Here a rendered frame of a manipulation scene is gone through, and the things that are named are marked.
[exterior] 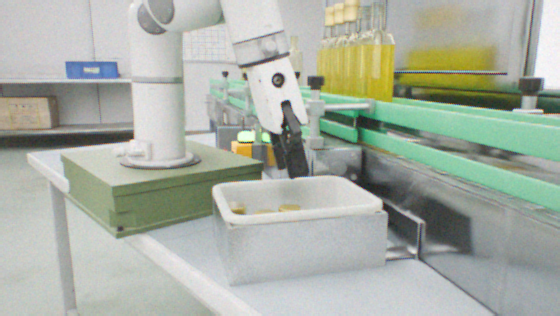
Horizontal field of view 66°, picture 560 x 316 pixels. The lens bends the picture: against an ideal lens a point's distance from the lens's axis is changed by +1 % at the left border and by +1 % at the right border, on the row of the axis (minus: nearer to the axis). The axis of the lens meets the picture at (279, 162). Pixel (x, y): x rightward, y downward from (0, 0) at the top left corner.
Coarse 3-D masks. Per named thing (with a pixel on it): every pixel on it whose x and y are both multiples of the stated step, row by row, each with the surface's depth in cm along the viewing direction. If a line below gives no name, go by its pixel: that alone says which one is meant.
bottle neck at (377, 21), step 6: (372, 6) 81; (378, 6) 80; (384, 6) 80; (372, 12) 81; (378, 12) 80; (384, 12) 80; (372, 18) 81; (378, 18) 80; (384, 18) 81; (372, 24) 81; (378, 24) 81; (384, 24) 81
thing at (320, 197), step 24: (216, 192) 64; (240, 192) 69; (264, 192) 70; (288, 192) 71; (312, 192) 72; (336, 192) 72; (360, 192) 64; (240, 216) 53; (264, 216) 54; (288, 216) 54; (312, 216) 55; (336, 216) 57
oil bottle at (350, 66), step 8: (360, 32) 86; (352, 40) 86; (352, 48) 86; (352, 56) 86; (344, 64) 90; (352, 64) 87; (344, 72) 91; (352, 72) 87; (344, 80) 91; (352, 80) 87; (344, 88) 91; (352, 88) 87; (352, 96) 88
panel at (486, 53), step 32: (384, 0) 102; (416, 0) 91; (448, 0) 81; (480, 0) 73; (512, 0) 66; (416, 32) 91; (448, 32) 81; (480, 32) 73; (512, 32) 66; (416, 64) 92; (448, 64) 82; (480, 64) 74; (512, 64) 66; (544, 96) 61
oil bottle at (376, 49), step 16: (368, 32) 81; (384, 32) 80; (368, 48) 80; (384, 48) 80; (368, 64) 81; (384, 64) 81; (368, 80) 81; (384, 80) 82; (368, 96) 82; (384, 96) 82
